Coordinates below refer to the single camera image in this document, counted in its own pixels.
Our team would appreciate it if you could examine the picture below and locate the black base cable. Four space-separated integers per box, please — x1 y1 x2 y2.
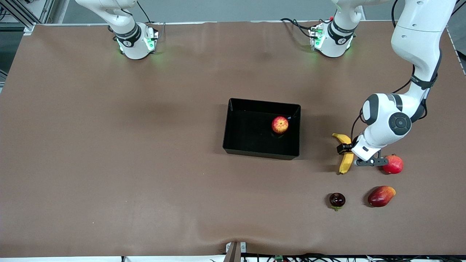
137 0 166 40
280 17 328 40

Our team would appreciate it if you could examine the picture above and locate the red pomegranate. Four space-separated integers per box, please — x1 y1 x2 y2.
382 154 404 175

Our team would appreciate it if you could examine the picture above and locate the yellow banana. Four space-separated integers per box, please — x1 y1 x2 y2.
332 133 355 175

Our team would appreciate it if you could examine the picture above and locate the red yellow apple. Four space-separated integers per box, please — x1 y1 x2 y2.
272 116 289 134

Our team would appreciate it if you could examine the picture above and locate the black right base cable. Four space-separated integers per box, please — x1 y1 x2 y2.
137 0 166 40

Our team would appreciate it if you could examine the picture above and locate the black plastic box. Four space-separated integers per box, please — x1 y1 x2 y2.
222 98 301 160

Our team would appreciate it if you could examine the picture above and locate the grey metal bracket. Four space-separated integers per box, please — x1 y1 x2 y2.
223 241 247 262

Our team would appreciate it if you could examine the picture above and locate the brown table cover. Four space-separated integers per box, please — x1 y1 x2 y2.
0 20 466 257

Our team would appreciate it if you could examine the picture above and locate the red yellow mango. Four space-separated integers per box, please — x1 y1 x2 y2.
367 186 396 208

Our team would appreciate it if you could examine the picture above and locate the dark purple mangosteen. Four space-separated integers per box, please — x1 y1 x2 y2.
329 193 346 212

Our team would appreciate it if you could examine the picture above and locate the black left base cable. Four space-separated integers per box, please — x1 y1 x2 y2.
280 17 328 40

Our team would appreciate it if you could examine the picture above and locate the aluminium frame profile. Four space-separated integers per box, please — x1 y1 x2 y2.
0 0 55 31

